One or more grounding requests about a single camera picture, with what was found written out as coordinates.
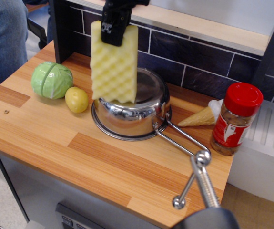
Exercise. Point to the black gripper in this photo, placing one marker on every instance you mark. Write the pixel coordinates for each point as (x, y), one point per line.
(115, 18)

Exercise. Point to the yellow wavy sponge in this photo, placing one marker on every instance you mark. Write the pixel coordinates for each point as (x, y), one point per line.
(114, 69)

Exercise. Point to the upside-down steel pot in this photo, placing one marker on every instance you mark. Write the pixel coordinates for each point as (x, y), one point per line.
(147, 117)

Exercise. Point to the green toy cabbage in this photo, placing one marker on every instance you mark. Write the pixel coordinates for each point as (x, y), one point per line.
(51, 80)

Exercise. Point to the yellow toy potato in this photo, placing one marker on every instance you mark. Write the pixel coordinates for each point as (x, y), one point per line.
(76, 99)

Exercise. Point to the person's blue jeans leg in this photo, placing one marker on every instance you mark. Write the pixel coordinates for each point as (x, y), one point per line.
(13, 36)

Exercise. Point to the light wooden shelf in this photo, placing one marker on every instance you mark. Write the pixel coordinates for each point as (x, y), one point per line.
(245, 25)

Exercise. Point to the toy ice cream cone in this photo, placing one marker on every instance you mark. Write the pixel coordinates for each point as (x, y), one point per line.
(206, 116)

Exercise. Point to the red-lidded spice jar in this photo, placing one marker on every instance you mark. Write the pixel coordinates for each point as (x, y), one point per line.
(239, 108)

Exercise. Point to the grey oven control panel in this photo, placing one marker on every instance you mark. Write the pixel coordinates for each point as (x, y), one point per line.
(69, 218)

